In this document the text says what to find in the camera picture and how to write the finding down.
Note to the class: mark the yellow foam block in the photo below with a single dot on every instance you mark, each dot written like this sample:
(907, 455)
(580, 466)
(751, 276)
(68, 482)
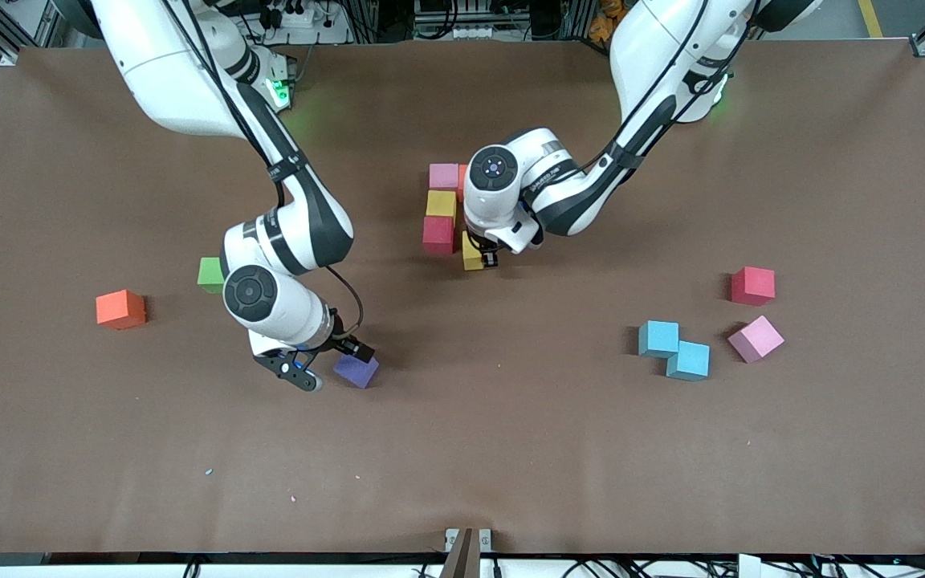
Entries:
(470, 255)
(441, 203)

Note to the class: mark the purple foam block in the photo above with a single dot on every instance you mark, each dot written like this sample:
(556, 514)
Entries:
(358, 372)

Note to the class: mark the red foam block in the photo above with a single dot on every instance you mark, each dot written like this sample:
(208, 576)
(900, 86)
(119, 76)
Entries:
(752, 286)
(438, 234)

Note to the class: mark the orange foam block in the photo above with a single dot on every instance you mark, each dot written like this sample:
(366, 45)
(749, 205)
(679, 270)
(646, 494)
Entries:
(120, 309)
(462, 181)

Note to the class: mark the pink foam block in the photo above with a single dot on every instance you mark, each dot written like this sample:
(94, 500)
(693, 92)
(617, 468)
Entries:
(755, 338)
(444, 175)

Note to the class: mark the blue foam block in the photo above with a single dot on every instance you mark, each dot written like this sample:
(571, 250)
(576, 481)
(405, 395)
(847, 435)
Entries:
(689, 361)
(657, 337)

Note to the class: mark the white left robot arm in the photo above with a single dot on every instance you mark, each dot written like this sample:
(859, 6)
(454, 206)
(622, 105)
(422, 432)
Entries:
(495, 170)

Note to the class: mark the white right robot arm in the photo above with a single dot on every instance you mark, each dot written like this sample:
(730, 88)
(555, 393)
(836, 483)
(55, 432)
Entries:
(250, 293)

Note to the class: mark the brown paper table cover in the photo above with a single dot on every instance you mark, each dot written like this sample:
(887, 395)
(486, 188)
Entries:
(462, 449)

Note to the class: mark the green foam block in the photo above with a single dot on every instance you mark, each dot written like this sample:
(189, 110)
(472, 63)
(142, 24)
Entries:
(208, 274)

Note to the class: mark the white socket strip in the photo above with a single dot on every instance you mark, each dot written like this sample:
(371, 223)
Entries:
(474, 32)

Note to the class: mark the pile of orange objects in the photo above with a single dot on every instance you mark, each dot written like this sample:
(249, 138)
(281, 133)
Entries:
(603, 20)

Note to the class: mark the metal mount bracket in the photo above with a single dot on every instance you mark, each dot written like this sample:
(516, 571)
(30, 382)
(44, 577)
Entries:
(467, 550)

